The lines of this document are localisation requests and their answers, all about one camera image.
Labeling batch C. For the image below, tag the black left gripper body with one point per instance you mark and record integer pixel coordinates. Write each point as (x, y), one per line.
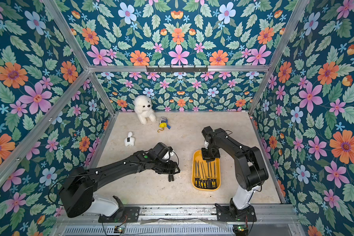
(164, 167)

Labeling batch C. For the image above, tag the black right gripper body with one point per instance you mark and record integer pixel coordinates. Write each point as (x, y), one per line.
(210, 149)

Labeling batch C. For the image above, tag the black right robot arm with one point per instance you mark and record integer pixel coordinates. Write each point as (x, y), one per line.
(250, 169)

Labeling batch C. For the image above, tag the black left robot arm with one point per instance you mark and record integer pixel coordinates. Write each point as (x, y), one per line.
(78, 191)

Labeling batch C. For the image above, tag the yellow plastic storage tray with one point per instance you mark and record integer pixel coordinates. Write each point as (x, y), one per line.
(198, 157)

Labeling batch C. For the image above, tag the yellow blue small toy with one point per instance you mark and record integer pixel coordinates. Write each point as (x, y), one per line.
(163, 124)

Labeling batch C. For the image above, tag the small white robot figurine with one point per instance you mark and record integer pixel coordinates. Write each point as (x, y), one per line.
(129, 140)

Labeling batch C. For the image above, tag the white plush seal toy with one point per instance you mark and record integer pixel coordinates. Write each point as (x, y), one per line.
(143, 109)

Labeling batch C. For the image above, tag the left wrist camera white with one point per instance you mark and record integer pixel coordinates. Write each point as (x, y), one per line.
(168, 155)

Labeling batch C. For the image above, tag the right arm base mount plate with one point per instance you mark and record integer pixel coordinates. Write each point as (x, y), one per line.
(232, 214)

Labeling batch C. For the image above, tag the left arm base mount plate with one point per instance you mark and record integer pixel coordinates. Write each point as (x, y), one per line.
(123, 214)

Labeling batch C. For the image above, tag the black wall hook rail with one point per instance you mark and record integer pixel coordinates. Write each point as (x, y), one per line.
(173, 69)

